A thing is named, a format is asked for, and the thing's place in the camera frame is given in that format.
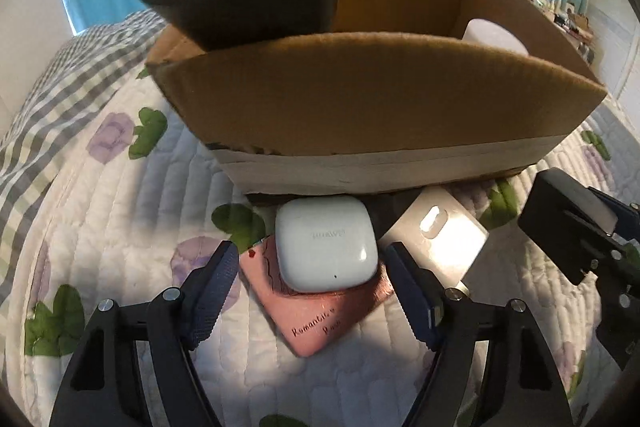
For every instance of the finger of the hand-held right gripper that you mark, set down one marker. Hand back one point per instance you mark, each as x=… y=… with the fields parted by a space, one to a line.
x=552 y=217
x=602 y=211

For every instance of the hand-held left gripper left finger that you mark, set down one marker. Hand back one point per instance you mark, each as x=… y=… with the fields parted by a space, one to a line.
x=216 y=292

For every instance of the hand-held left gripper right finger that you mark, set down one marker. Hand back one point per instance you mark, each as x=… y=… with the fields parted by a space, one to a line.
x=413 y=299

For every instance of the white earbuds case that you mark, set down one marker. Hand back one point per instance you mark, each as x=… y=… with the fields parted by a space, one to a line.
x=325 y=244

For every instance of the brown cardboard box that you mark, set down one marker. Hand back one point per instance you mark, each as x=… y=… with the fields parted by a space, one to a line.
x=380 y=107

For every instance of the white flat card holder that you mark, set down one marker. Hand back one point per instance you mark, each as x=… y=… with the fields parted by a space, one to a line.
x=445 y=252

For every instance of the pink Romantic Rose box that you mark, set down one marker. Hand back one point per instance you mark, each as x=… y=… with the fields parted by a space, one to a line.
x=320 y=322

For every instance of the floral white quilt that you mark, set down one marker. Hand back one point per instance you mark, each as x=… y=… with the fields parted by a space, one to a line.
x=135 y=227

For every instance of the cluttered white dresser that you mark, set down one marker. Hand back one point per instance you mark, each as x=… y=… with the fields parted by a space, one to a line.
x=600 y=37

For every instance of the white round object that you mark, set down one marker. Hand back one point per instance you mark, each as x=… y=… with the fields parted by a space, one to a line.
x=492 y=38

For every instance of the grey checked blanket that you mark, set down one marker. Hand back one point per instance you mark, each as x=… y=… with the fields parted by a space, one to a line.
x=65 y=87

